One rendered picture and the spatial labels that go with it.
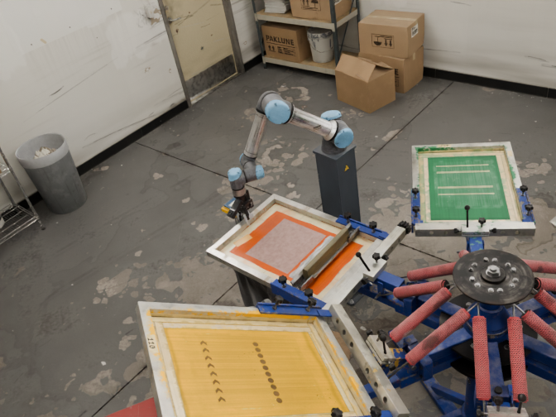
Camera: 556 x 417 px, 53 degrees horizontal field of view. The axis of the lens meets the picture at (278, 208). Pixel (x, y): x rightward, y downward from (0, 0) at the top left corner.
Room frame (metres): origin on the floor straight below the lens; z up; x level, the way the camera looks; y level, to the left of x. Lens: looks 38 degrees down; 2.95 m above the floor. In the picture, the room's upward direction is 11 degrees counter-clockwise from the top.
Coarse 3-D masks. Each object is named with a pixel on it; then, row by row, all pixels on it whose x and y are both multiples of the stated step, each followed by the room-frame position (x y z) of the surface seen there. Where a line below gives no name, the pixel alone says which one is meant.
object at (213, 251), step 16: (256, 208) 2.59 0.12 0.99; (304, 208) 2.50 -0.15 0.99; (240, 224) 2.47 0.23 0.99; (336, 224) 2.32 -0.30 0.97; (224, 240) 2.36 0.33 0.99; (224, 256) 2.23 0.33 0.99; (368, 256) 2.01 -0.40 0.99; (240, 272) 2.12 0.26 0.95; (256, 272) 2.06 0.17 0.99; (352, 272) 1.92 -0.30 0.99; (336, 288) 1.84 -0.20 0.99
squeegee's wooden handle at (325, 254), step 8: (344, 232) 2.15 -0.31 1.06; (336, 240) 2.10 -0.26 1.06; (344, 240) 2.14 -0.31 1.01; (328, 248) 2.06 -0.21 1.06; (336, 248) 2.09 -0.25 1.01; (320, 256) 2.01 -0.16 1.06; (328, 256) 2.05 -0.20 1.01; (312, 264) 1.97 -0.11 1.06; (320, 264) 2.00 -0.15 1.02; (304, 272) 1.94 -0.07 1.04; (312, 272) 1.95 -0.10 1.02
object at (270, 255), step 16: (256, 240) 2.35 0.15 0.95; (272, 240) 2.32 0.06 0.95; (240, 256) 2.24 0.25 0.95; (256, 256) 2.22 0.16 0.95; (272, 256) 2.19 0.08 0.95; (288, 256) 2.17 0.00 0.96; (304, 256) 2.14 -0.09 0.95; (272, 272) 2.07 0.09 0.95; (288, 272) 2.05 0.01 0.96; (336, 272) 1.98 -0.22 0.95; (320, 288) 1.90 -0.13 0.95
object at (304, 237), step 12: (276, 216) 2.53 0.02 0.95; (288, 216) 2.51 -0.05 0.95; (264, 228) 2.44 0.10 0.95; (276, 228) 2.42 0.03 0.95; (288, 228) 2.39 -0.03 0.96; (300, 228) 2.37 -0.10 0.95; (312, 228) 2.35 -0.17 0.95; (276, 240) 2.32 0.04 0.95; (288, 240) 2.30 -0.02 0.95; (300, 240) 2.28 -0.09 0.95; (312, 240) 2.26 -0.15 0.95; (312, 252) 2.16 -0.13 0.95; (348, 252) 2.11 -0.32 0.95; (336, 264) 2.04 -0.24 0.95
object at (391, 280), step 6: (378, 276) 1.82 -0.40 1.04; (384, 276) 1.81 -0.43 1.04; (390, 276) 1.80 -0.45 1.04; (396, 276) 1.79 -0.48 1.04; (372, 282) 1.83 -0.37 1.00; (384, 282) 1.78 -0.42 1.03; (390, 282) 1.76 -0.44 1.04; (396, 282) 1.76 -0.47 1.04; (402, 282) 1.75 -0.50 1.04; (390, 288) 1.76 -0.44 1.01
